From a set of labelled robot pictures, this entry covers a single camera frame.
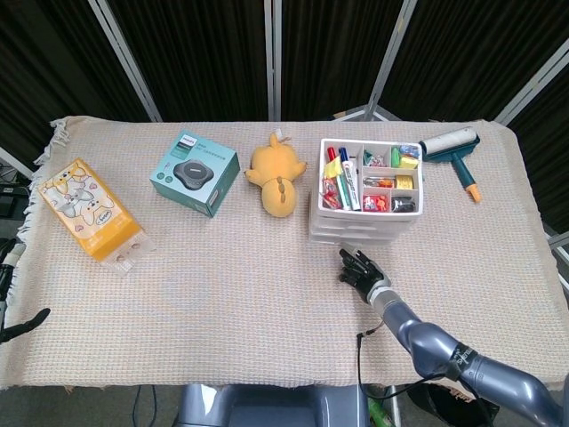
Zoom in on beige woven tablecloth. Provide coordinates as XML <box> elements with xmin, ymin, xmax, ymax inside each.
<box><xmin>0</xmin><ymin>115</ymin><xmax>569</xmax><ymax>391</ymax></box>

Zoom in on yellow cartoon snack package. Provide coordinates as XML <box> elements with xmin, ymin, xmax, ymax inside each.
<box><xmin>36</xmin><ymin>157</ymin><xmax>156</xmax><ymax>276</ymax></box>

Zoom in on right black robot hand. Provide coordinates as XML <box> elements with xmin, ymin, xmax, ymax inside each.
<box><xmin>338</xmin><ymin>247</ymin><xmax>393</xmax><ymax>306</ymax></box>

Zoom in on black cable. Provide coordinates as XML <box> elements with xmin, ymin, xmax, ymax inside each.
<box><xmin>357</xmin><ymin>322</ymin><xmax>450</xmax><ymax>399</ymax></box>

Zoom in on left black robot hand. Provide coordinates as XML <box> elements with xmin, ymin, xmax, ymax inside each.
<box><xmin>0</xmin><ymin>308</ymin><xmax>52</xmax><ymax>344</ymax></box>

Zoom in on white drawer organizer with stationery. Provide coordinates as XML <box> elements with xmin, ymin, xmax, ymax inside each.
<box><xmin>309</xmin><ymin>137</ymin><xmax>426</xmax><ymax>245</ymax></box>

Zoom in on red wrapped candy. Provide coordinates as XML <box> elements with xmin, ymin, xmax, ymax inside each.
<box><xmin>321</xmin><ymin>177</ymin><xmax>341</xmax><ymax>210</ymax></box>

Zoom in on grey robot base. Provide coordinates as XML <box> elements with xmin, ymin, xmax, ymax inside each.
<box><xmin>177</xmin><ymin>383</ymin><xmax>370</xmax><ymax>427</ymax></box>

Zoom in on green marker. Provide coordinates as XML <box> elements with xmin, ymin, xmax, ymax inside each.
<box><xmin>334</xmin><ymin>175</ymin><xmax>352</xmax><ymax>211</ymax></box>

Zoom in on black folding screen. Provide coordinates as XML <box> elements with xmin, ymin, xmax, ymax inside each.
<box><xmin>0</xmin><ymin>0</ymin><xmax>569</xmax><ymax>250</ymax></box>

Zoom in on teal lint roller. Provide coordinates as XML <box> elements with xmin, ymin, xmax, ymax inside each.
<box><xmin>419</xmin><ymin>126</ymin><xmax>484</xmax><ymax>204</ymax></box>

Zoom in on red and orange small pieces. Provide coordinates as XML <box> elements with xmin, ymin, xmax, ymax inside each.
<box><xmin>363</xmin><ymin>194</ymin><xmax>390</xmax><ymax>213</ymax></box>

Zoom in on yellow plush toy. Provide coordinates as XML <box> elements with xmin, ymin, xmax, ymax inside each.
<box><xmin>244</xmin><ymin>132</ymin><xmax>309</xmax><ymax>219</ymax></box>

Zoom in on green bottle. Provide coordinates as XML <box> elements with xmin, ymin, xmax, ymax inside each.
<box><xmin>367</xmin><ymin>394</ymin><xmax>389</xmax><ymax>427</ymax></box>

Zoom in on clear plastic drawer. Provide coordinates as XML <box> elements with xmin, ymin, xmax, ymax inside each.
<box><xmin>310</xmin><ymin>223</ymin><xmax>414</xmax><ymax>236</ymax></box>

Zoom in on teal speaker box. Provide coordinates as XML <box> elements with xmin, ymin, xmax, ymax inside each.
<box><xmin>148</xmin><ymin>129</ymin><xmax>241</xmax><ymax>219</ymax></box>

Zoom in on black bag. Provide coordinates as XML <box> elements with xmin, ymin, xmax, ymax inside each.
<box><xmin>407</xmin><ymin>381</ymin><xmax>493</xmax><ymax>427</ymax></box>

